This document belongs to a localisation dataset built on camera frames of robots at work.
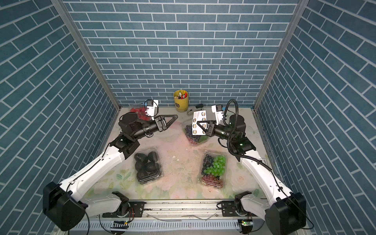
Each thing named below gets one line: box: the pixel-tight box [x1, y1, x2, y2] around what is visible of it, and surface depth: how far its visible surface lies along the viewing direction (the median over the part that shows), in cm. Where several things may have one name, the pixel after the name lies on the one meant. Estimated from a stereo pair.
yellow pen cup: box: [173, 89, 189, 113], surface depth 114 cm
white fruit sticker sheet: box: [191, 110, 208, 136], surface depth 70 cm
